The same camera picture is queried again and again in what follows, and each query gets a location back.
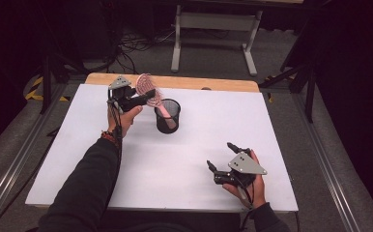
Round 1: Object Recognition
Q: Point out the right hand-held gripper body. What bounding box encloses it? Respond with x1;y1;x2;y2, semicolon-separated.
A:
213;152;268;188

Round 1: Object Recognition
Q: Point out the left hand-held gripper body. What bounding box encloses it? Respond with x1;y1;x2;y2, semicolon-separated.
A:
107;75;140;113

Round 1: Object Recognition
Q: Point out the pink hairbrush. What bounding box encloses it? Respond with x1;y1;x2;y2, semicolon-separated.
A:
135;72;173;129

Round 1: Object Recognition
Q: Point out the black mesh pen holder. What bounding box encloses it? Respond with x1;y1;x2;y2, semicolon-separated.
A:
154;98;182;134

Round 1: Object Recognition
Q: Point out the person's left hand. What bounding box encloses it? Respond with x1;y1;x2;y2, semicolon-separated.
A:
106;105;144;138

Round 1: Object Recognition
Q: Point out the person's right hand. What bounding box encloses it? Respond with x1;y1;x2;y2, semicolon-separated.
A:
222;149;269;210

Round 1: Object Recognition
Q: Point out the white table cover sheet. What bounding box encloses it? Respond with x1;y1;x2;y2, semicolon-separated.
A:
24;83;299;213

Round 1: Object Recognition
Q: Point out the black metal stand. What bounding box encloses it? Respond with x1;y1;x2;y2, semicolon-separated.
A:
39;47;89;115
258;47;318;124

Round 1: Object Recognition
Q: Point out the yellow black hazard tape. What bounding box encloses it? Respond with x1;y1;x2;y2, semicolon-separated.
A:
24;75;72;102

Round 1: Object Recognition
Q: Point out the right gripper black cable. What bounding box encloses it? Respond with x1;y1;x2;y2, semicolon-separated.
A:
239;185;256;231

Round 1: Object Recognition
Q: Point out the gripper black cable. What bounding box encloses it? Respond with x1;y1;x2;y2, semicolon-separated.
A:
239;185;256;231
108;98;125;168

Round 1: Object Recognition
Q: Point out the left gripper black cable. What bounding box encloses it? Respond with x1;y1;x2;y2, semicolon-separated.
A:
108;98;125;168

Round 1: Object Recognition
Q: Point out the beaded bracelet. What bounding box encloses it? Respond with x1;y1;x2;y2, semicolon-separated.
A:
100;130;120;146

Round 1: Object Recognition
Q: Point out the tangle of black floor cables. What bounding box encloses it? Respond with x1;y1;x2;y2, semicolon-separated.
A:
108;27;176;75

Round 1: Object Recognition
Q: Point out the aluminium floor rail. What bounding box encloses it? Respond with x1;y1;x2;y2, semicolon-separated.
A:
292;93;362;232
0;83;68;232

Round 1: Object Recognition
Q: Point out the white metal frame table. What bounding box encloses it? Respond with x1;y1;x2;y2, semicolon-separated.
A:
170;0;304;77

